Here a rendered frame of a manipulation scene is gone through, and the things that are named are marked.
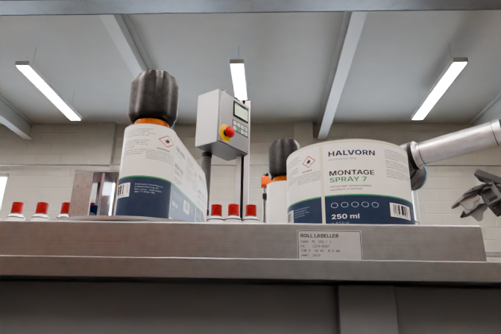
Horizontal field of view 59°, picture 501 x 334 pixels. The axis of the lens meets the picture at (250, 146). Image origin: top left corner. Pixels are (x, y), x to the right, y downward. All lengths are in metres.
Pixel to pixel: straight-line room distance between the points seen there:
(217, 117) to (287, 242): 0.94
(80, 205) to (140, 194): 0.58
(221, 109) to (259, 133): 5.75
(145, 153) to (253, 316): 0.34
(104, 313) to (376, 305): 0.28
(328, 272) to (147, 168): 0.36
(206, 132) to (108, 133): 6.13
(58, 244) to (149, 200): 0.18
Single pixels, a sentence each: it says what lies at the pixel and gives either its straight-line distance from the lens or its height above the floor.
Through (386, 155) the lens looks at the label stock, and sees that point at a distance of 0.69.
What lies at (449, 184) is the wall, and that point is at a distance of 7.44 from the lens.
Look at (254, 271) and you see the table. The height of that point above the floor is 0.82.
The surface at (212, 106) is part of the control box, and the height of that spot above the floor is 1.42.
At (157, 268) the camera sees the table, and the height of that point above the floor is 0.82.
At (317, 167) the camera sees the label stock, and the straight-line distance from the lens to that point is 0.68.
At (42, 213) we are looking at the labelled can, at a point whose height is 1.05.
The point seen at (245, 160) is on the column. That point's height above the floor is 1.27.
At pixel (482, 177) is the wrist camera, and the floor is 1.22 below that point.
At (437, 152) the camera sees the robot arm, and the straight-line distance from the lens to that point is 1.53.
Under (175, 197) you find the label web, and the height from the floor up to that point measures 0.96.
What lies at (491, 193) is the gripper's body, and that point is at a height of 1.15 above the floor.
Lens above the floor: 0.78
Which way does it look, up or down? 21 degrees up
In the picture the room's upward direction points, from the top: 1 degrees clockwise
